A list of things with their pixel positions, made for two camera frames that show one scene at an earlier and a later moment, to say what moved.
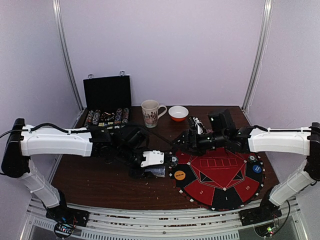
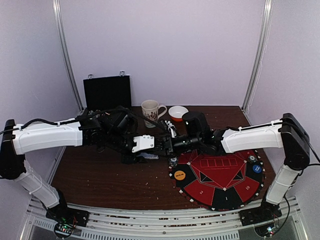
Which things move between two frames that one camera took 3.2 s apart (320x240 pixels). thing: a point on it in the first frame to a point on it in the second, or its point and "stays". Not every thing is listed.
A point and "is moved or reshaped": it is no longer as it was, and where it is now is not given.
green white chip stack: (174, 160) stays
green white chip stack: (252, 159) stays
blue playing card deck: (159, 171) is moved or reshaped
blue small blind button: (257, 169) stays
